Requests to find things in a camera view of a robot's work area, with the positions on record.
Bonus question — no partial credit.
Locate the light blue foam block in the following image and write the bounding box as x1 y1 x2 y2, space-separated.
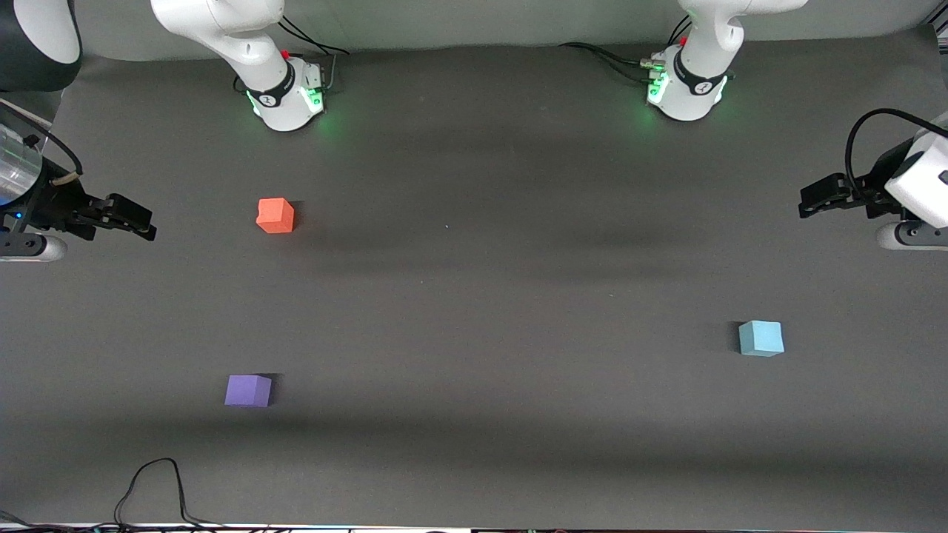
738 320 785 358

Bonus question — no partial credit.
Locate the orange foam block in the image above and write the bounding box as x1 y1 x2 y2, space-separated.
256 198 296 235

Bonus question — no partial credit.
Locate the purple foam block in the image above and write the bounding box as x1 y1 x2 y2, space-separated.
224 375 273 409

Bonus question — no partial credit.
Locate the black right arm base cable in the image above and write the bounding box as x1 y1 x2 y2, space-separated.
276 15 350 93

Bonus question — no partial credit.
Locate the black arm base cable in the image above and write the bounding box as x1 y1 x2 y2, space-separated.
558 16 693 84
276 15 350 93

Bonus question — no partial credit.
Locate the black looped table cable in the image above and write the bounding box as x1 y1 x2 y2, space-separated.
113 457 227 531

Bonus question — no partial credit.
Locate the black left arm base cable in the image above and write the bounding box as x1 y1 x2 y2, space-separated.
558 16 693 84

